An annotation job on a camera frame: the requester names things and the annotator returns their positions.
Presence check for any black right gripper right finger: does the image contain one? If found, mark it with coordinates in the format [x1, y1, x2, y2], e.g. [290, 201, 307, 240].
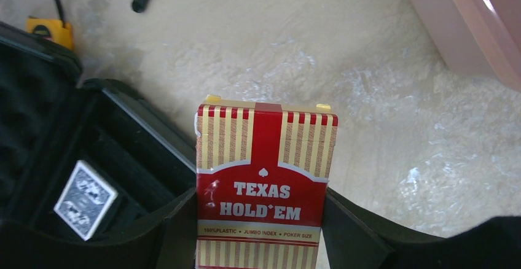
[322, 189, 520, 268]

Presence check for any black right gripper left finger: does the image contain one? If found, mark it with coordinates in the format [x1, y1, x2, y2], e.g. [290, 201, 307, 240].
[1, 188, 197, 268]

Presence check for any blue playing card deck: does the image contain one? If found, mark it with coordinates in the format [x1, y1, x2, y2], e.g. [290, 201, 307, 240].
[53, 160, 118, 241]

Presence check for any red Texas Hold'em card box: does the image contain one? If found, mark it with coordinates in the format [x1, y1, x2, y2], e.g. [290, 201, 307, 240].
[194, 95, 339, 268]

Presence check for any black poker carrying case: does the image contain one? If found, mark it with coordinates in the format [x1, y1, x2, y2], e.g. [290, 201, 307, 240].
[1, 23, 195, 243]

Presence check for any yellow tape measure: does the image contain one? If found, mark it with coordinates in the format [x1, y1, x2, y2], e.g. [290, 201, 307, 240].
[26, 17, 74, 50]

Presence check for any pink plastic storage box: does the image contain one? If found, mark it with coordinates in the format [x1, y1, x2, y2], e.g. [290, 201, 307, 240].
[410, 0, 520, 92]

